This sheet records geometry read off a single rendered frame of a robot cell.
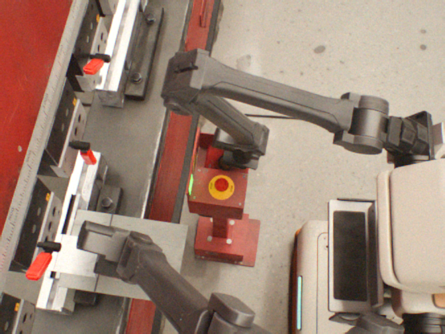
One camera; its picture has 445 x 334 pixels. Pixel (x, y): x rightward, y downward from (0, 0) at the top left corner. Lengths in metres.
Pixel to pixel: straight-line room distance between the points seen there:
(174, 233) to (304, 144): 1.29
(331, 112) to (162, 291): 0.48
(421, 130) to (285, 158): 1.31
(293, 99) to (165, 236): 0.45
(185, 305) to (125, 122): 0.85
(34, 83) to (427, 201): 0.67
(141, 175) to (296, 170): 1.08
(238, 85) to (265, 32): 1.73
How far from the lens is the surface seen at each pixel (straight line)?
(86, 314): 1.40
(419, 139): 1.16
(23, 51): 0.90
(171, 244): 1.27
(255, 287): 2.26
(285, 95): 1.04
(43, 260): 1.00
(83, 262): 1.29
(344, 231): 1.26
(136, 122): 1.52
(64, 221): 1.33
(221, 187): 1.50
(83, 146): 1.10
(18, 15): 0.88
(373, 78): 2.68
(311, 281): 2.00
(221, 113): 1.18
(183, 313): 0.76
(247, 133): 1.30
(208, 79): 1.00
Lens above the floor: 2.23
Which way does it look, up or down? 69 degrees down
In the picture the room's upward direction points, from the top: straight up
